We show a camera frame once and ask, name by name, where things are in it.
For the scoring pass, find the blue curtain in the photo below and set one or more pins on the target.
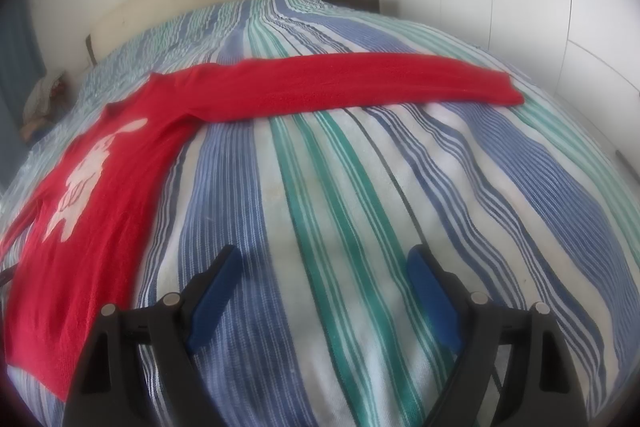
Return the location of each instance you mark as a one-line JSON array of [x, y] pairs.
[[17, 72]]

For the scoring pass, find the red knitted sweater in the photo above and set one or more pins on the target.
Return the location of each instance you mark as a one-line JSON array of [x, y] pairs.
[[125, 187]]

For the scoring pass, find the dark wooden nightstand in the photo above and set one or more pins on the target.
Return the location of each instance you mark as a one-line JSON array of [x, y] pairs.
[[352, 2]]

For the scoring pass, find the striped bed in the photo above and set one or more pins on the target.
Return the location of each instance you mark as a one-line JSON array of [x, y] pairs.
[[350, 207]]

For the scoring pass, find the pile of clothes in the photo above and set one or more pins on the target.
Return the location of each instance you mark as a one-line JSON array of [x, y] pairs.
[[45, 107]]

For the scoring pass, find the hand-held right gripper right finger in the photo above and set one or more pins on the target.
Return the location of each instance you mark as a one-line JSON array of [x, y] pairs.
[[432, 297]]

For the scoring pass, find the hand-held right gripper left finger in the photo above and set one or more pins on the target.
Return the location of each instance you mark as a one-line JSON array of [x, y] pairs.
[[215, 297]]

